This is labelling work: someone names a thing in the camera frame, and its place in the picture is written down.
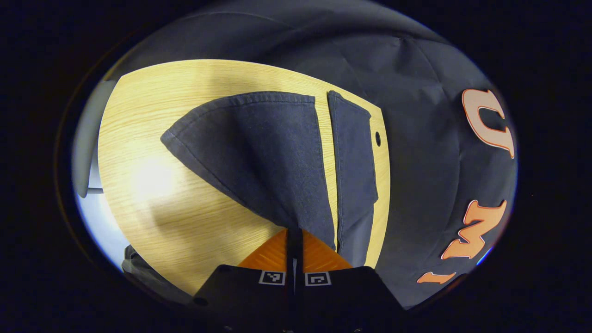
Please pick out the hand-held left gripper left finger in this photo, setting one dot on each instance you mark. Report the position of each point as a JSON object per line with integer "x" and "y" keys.
{"x": 249, "y": 289}

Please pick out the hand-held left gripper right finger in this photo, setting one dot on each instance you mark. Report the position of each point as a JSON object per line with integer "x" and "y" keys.
{"x": 342, "y": 291}

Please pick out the dark blue jeans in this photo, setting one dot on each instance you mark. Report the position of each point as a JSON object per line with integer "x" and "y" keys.
{"x": 277, "y": 157}

